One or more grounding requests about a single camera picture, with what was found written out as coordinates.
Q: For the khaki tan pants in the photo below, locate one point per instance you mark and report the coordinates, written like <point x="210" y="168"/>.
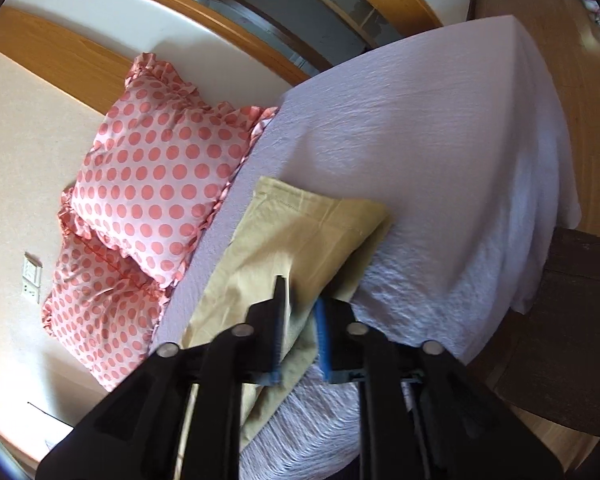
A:
<point x="311" y="240"/>

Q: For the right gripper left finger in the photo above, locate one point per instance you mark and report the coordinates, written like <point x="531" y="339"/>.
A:
<point x="178" y="414"/>

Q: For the large pink polka-dot pillow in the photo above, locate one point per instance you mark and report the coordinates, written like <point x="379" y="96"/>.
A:
<point x="160" y="167"/>

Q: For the lavender bed sheet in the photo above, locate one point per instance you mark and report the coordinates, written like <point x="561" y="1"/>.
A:
<point x="460" y="133"/>

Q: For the white wall power socket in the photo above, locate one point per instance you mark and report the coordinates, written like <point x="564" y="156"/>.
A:
<point x="30" y="291"/>

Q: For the small pink polka-dot pillow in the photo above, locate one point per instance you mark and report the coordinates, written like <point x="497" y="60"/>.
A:
<point x="102" y="309"/>

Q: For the white wall light switch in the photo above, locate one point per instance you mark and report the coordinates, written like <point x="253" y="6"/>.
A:
<point x="32" y="269"/>

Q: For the wooden door frame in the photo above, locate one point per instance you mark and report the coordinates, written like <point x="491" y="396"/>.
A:
<point x="85" y="48"/>

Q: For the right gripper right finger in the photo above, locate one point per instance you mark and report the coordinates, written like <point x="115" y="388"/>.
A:
<point x="421" y="414"/>

